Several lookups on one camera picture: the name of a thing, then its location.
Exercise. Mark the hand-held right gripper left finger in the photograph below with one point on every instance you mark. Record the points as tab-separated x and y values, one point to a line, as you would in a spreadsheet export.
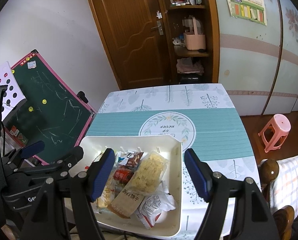
102	172

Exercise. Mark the black easel knob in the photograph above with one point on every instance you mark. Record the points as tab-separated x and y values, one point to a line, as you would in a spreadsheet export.
82	96

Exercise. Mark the small toys on shelf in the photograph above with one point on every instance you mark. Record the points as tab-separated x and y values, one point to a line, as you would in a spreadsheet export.
178	41

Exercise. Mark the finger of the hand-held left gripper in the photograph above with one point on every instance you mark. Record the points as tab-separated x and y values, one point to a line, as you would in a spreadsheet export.
32	148
72	157

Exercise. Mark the beige cracker packet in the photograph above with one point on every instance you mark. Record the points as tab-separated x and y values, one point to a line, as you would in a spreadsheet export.
127	200

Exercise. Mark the green chalkboard pink frame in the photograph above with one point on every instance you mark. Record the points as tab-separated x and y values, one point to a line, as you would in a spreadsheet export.
56	115

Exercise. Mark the yellow crispy rice packet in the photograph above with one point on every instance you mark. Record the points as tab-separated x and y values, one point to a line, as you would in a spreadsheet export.
149	172

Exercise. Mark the wooden door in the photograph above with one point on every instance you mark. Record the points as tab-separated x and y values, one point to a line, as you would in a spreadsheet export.
129	35

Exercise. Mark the pink basket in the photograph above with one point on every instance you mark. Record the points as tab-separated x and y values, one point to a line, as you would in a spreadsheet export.
195	41

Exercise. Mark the wooden bed frame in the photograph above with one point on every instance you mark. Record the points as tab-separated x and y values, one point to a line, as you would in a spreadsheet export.
270	172

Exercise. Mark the silver white snack packet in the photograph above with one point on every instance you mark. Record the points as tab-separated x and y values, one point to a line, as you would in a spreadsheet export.
120	158

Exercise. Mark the white door latch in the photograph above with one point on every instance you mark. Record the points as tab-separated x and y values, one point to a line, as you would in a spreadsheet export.
159	14

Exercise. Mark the large white bread packet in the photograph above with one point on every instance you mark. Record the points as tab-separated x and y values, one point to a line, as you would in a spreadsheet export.
105	195

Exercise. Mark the pink plastic stool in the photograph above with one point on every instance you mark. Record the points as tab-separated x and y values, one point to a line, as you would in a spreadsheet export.
278	125

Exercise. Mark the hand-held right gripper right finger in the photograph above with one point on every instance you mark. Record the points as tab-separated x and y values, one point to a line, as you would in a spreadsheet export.
197	177

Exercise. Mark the pale chalkboard sticker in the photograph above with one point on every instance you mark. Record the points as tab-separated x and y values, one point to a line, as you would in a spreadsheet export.
31	64

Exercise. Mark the floral sliding wardrobe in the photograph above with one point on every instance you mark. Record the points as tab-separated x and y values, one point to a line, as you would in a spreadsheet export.
263	62

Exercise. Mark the white dotted board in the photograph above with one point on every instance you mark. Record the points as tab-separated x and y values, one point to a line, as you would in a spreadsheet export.
6	80

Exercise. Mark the red top clear packet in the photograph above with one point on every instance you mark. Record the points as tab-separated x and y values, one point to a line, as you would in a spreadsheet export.
122	176

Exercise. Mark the white plastic tray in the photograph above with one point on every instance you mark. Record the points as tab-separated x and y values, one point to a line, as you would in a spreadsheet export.
175	180

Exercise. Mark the black box on shelf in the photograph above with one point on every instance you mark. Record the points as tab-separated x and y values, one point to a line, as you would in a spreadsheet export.
190	78

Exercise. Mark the wall poster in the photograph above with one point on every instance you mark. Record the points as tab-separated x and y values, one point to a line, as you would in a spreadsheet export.
245	3

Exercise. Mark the wooden shelf cabinet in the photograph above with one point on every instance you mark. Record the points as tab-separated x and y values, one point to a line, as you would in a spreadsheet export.
211	30

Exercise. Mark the checkered bed sheet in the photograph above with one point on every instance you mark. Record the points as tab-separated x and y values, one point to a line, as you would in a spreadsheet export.
291	177

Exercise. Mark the brown chocolate snack packet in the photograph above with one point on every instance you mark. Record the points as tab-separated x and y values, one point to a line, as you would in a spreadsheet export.
135	158

